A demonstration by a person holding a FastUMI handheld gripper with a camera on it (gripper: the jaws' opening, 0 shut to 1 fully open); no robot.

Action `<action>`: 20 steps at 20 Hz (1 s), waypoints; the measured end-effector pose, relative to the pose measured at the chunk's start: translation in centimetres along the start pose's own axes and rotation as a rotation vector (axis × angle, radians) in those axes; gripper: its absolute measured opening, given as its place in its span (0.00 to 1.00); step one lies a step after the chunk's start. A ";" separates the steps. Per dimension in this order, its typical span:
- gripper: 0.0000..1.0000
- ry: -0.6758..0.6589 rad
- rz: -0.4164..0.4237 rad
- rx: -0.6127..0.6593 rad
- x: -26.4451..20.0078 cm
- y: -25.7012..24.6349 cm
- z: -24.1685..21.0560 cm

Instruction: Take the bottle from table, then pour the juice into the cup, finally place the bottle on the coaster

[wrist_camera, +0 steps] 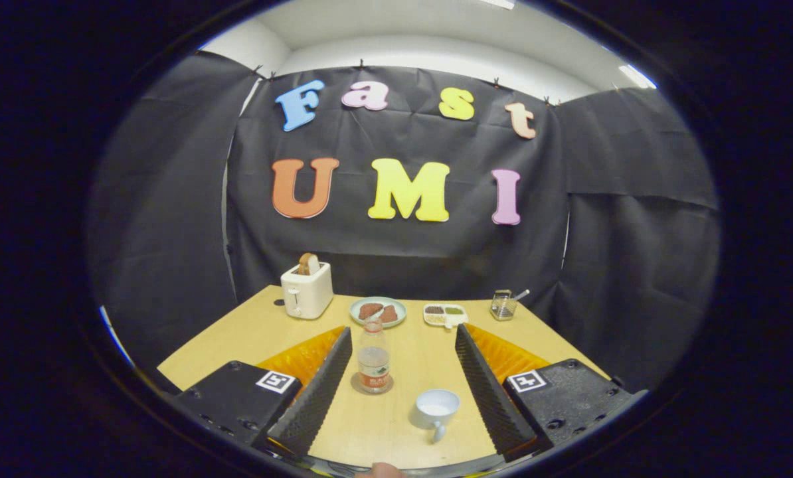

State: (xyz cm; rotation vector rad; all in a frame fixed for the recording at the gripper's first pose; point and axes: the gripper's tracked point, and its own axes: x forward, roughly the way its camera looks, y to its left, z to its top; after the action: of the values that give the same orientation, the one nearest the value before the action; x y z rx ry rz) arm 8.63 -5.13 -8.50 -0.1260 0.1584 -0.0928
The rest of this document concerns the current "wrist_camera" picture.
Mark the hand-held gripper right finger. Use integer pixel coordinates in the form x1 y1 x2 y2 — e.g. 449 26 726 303
454 323 643 460

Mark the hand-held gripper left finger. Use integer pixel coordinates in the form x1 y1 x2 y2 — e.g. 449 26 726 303
174 325 354 459

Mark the round brown coaster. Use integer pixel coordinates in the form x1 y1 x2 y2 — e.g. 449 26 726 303
351 372 395 395

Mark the white cup with handle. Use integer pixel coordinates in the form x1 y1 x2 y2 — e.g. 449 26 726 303
409 389 461 444

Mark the clear plastic bottle red label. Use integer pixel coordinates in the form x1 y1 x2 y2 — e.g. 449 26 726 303
357 317 392 392

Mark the wooden table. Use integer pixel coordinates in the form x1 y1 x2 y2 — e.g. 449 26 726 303
157 284 613 471

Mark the white divided snack tray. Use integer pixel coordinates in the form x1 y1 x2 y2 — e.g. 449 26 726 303
423 303 469 330

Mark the white toaster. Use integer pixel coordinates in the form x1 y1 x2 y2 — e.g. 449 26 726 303
280 261 334 320

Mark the pale green plate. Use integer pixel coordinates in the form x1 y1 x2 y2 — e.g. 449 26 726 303
349 296 408 329

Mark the black backdrop cloth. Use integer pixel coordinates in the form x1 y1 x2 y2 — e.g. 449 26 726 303
88 50 723 392

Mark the small ceiling light panel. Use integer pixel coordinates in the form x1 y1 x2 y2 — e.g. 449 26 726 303
619 64 658 90

